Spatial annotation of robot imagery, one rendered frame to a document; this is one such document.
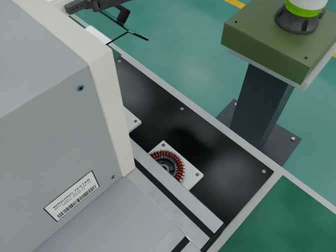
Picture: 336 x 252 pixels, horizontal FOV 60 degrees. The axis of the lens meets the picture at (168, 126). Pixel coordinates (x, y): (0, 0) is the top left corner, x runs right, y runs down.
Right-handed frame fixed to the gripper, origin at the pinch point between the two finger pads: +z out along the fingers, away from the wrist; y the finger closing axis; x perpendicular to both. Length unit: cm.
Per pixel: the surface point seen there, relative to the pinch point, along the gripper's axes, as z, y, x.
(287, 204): -21, -48, -43
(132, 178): 10.8, -29.8, -6.7
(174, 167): -6.1, -21.7, -38.3
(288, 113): -115, -19, -118
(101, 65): 10.7, -29.1, 12.9
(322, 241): -19, -58, -43
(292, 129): -106, -27, -118
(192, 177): -8.0, -26.5, -40.0
